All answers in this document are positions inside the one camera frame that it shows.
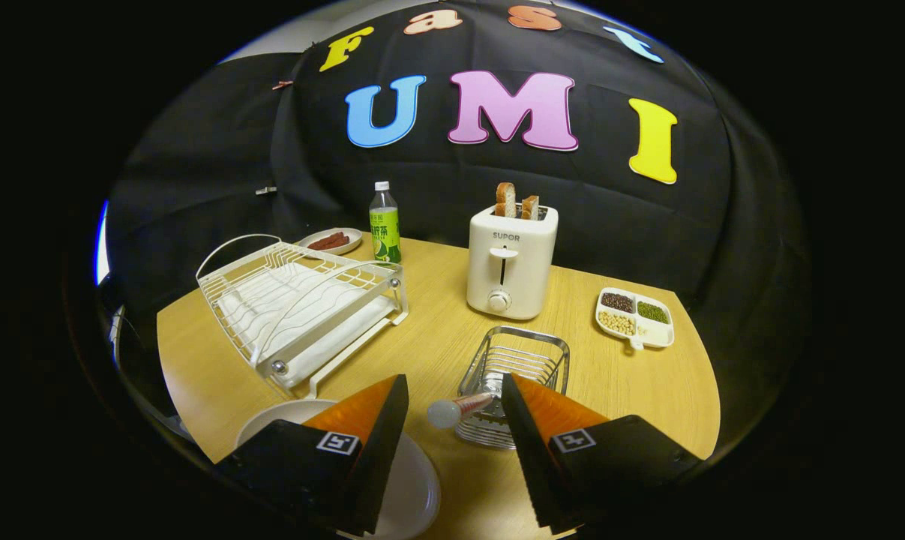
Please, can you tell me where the white wire dish rack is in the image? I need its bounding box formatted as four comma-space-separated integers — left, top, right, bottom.
196, 234, 410, 399

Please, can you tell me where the white toaster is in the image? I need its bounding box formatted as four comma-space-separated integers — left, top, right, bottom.
466, 204, 559, 321

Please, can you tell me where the grey round plate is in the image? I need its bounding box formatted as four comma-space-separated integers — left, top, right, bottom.
235, 398, 442, 540

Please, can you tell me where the spoon with red checked handle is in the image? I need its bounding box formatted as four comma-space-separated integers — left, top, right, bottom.
427, 391, 496, 430

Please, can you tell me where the black backdrop cloth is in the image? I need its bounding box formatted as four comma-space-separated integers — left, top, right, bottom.
103, 4, 809, 451

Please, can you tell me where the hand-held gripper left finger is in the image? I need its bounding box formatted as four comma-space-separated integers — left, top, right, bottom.
214, 373, 410, 537

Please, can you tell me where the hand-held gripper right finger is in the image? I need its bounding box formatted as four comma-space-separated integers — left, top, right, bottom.
501, 373, 704, 535

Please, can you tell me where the small grey plate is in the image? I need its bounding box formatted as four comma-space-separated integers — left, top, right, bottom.
297, 228, 364, 257

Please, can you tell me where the green label drink bottle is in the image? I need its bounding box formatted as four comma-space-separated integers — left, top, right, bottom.
369, 181, 403, 265

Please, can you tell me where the metal wire basket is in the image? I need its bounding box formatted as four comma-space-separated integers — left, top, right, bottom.
455, 325, 571, 451

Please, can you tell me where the white divided bean dish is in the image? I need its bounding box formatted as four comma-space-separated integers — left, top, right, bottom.
595, 287, 676, 352

